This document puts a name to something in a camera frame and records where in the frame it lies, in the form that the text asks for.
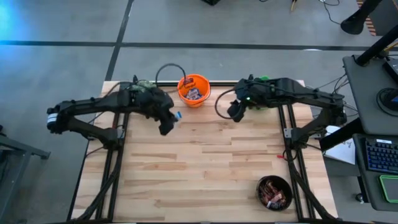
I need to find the grey desk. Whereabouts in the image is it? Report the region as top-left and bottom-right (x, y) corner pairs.
(353, 133), (398, 212)
(341, 54), (398, 136)

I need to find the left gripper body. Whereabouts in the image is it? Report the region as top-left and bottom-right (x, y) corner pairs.
(146, 91), (175, 124)

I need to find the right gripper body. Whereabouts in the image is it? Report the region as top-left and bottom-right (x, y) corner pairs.
(234, 79), (268, 108)

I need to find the green-edged black pad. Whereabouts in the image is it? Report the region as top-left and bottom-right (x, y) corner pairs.
(378, 174), (398, 203)

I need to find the green potted plant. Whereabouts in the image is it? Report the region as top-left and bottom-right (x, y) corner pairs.
(129, 79), (158, 93)

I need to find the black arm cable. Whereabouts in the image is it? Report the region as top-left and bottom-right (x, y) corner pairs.
(214, 88), (239, 121)
(154, 62), (188, 90)

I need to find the black pole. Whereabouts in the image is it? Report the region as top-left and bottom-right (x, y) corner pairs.
(355, 26), (398, 67)

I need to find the black stand leg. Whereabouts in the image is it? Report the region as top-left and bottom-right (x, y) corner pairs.
(340, 0), (385, 35)

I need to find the black metal cart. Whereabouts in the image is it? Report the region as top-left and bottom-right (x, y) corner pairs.
(0, 124), (52, 218)

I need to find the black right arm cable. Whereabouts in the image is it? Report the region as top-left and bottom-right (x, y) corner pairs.
(214, 88), (239, 121)

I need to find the black backlit keyboard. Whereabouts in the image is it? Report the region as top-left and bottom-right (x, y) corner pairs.
(365, 138), (398, 175)

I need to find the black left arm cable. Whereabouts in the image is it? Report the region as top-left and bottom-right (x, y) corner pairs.
(154, 62), (188, 90)

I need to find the black desk leg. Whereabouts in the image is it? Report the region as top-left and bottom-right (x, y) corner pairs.
(319, 118), (364, 152)

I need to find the green plastic bucket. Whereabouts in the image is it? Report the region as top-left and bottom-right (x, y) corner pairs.
(248, 75), (272, 111)

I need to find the brown Hershey's chocolate bar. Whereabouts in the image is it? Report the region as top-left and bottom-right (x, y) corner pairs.
(266, 200), (284, 210)
(259, 180), (274, 203)
(271, 190), (287, 203)

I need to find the black round base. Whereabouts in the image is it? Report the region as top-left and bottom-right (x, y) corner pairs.
(376, 86), (398, 113)

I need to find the orange plastic bucket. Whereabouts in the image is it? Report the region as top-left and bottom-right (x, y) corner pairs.
(177, 73), (212, 109)

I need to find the black round bowl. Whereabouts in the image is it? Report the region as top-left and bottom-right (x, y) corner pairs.
(255, 174), (294, 212)

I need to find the white paper sheet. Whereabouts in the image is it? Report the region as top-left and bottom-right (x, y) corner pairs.
(323, 124), (357, 166)

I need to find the black aluminium rig frame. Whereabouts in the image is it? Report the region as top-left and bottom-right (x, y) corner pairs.
(67, 73), (340, 223)

